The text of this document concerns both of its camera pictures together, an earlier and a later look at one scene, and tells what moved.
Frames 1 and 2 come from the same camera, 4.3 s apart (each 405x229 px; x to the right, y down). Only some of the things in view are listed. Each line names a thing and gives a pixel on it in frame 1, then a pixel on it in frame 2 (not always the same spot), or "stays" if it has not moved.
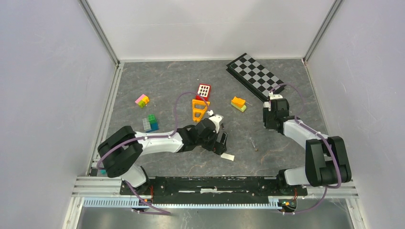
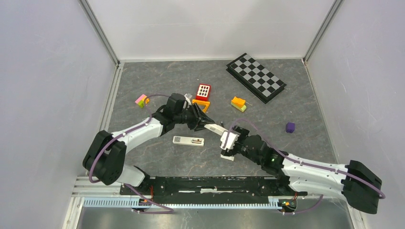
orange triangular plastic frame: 194,101 stays
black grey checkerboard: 255,77 stays
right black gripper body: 268,117 to 239,147
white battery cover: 228,156 stays
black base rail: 208,190 stays
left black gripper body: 210,143 to 189,116
